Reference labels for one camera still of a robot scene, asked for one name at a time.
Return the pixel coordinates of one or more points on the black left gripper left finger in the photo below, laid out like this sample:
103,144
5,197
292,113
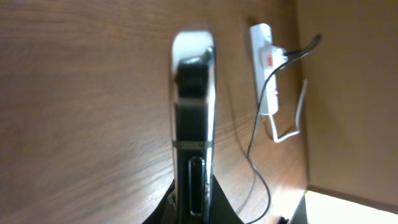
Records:
166,211

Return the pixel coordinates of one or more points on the black Galaxy smartphone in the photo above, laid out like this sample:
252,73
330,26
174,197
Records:
192,115

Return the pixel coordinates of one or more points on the white power strip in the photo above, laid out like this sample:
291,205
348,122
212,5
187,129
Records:
266,58

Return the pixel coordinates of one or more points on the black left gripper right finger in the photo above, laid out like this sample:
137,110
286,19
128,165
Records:
221,211

